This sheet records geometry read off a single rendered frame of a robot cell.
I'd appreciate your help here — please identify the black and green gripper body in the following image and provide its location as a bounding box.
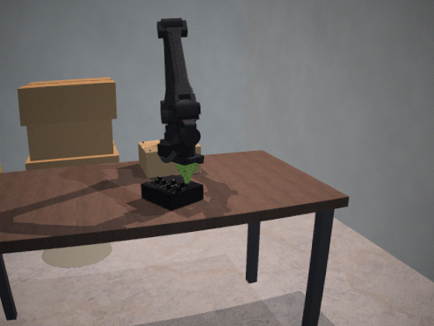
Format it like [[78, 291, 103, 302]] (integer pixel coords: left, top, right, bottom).
[[172, 145, 204, 166]]

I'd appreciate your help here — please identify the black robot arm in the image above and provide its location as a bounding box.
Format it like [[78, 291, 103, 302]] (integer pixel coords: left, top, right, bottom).
[[157, 18, 200, 163]]

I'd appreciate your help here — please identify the black lighting desk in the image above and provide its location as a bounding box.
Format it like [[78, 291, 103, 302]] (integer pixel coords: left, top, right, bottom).
[[141, 175, 203, 211]]

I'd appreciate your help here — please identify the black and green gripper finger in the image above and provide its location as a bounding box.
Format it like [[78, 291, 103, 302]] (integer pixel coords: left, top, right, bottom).
[[180, 162, 199, 184], [175, 163, 192, 181]]

